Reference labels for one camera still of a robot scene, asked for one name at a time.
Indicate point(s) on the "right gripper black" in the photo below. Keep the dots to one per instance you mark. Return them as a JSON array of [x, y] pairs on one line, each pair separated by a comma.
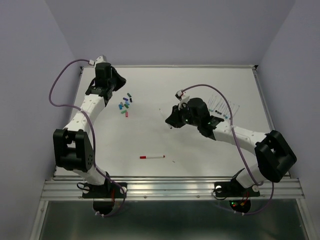
[[174, 118]]

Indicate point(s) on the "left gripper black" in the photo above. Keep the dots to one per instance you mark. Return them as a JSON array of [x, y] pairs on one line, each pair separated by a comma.
[[121, 81]]

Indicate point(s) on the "maroon capped pen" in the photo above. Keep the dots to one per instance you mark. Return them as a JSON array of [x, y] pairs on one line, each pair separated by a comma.
[[164, 118]]

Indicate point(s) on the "red capped pen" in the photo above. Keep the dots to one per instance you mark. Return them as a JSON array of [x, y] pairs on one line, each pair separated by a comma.
[[152, 157]]

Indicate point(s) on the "pink capped pen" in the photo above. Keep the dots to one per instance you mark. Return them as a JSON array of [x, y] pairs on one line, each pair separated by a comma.
[[210, 101]]

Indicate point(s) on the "dark green pen body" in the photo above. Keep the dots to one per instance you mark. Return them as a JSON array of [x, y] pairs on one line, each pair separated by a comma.
[[223, 108]]

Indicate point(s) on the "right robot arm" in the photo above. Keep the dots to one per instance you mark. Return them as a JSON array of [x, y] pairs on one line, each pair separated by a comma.
[[273, 154]]

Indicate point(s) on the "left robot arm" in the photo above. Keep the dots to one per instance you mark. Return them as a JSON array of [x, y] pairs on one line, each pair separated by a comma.
[[75, 144]]

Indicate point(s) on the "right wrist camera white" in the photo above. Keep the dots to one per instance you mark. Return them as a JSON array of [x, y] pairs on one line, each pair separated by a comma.
[[183, 99]]

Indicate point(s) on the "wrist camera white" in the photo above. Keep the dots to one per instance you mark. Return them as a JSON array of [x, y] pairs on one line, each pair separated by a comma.
[[101, 59], [183, 99]]

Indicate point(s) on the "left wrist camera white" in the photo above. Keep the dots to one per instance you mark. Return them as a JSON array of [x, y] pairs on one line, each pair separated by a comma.
[[101, 59]]

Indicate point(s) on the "aluminium frame rail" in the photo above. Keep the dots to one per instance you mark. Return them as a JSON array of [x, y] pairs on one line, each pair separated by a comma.
[[163, 189]]

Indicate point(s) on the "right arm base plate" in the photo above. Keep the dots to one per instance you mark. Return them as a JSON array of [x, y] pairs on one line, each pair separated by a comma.
[[239, 198]]

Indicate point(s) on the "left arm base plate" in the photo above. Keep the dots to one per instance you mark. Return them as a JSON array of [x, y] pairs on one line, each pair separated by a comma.
[[108, 200]]

